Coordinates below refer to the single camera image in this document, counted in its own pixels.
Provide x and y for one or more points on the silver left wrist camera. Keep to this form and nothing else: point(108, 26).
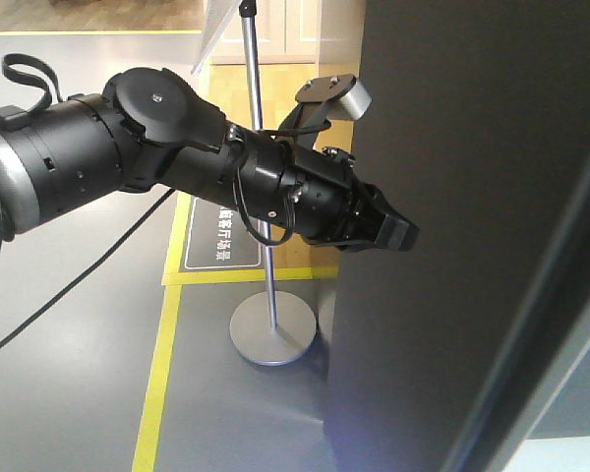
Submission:
point(338, 97)

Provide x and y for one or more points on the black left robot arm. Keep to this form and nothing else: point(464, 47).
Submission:
point(149, 127)

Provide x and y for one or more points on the dark floor label sticker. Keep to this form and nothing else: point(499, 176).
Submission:
point(217, 239)

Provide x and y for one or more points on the white double door wardrobe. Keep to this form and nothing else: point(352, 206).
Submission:
point(287, 31)

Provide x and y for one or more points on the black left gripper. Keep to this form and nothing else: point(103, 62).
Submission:
point(335, 208)

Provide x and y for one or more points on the fridge door white interior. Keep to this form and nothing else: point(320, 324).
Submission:
point(444, 358)

